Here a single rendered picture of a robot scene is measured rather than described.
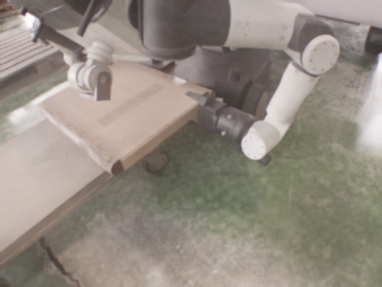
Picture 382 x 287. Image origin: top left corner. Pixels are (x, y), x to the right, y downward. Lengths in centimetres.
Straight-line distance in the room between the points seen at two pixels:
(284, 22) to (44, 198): 64
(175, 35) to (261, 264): 58
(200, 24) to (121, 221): 60
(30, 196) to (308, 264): 74
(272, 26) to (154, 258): 61
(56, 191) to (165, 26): 46
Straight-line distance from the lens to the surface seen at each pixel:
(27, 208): 68
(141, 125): 67
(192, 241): 72
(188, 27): 41
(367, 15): 158
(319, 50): 49
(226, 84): 89
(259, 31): 44
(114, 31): 50
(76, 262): 78
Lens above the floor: 65
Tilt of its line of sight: 43 degrees down
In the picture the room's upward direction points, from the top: 4 degrees counter-clockwise
